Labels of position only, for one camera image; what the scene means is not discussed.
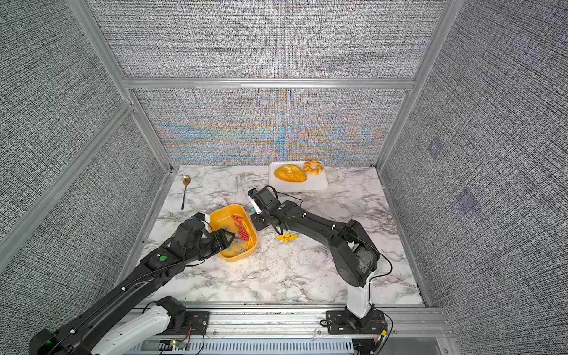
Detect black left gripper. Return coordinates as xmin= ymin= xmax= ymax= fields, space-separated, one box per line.
xmin=185 ymin=227 xmax=237 ymax=265

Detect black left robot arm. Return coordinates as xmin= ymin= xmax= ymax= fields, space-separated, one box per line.
xmin=29 ymin=213 xmax=235 ymax=354

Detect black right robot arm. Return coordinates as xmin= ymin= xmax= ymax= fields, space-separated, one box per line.
xmin=248 ymin=186 xmax=381 ymax=320

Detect yellow plastic storage box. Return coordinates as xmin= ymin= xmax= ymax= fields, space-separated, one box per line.
xmin=210 ymin=204 xmax=259 ymax=263

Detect yellow clothespin centre upper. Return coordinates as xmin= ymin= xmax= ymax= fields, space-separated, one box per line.
xmin=283 ymin=234 xmax=298 ymax=241

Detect yellow clothespin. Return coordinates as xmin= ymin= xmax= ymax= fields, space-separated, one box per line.
xmin=277 ymin=235 xmax=290 ymax=243
xmin=283 ymin=234 xmax=298 ymax=241

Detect yellow clothespin centre lower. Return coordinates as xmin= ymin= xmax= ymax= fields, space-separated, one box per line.
xmin=277 ymin=235 xmax=290 ymax=243

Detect oval golden bread loaf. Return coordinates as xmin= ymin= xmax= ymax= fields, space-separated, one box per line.
xmin=274 ymin=164 xmax=308 ymax=183

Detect white rectangular tray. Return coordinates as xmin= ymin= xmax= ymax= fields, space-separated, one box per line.
xmin=269 ymin=160 xmax=328 ymax=192

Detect iridescent gold blue spoon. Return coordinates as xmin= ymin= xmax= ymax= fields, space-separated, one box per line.
xmin=180 ymin=175 xmax=192 ymax=211

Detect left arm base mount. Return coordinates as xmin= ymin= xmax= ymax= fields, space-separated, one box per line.
xmin=155 ymin=296 xmax=210 ymax=336

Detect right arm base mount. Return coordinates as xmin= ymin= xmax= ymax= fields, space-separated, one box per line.
xmin=319 ymin=307 xmax=389 ymax=335

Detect white slotted cable duct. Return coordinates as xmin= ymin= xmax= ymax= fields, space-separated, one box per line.
xmin=127 ymin=338 xmax=355 ymax=354

